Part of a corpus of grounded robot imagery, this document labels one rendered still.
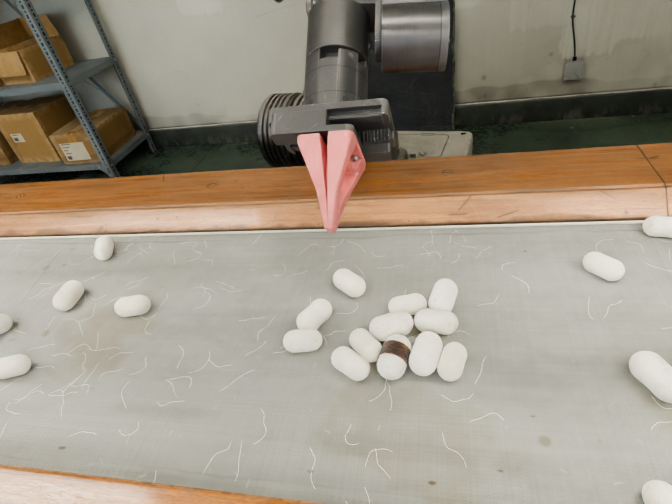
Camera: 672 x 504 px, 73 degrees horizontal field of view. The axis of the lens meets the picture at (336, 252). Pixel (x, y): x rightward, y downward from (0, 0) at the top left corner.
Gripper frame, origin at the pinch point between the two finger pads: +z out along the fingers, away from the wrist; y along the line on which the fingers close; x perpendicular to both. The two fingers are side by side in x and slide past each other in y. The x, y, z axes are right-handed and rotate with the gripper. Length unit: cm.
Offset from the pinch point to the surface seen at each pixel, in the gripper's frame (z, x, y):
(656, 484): 17.0, -5.6, 20.4
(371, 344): 10.1, 0.0, 3.7
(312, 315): 7.8, 1.8, -1.7
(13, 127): -99, 144, -217
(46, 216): -5.5, 12.8, -43.2
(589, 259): 2.2, 6.6, 21.5
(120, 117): -111, 163, -167
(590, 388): 12.5, 0.2, 19.1
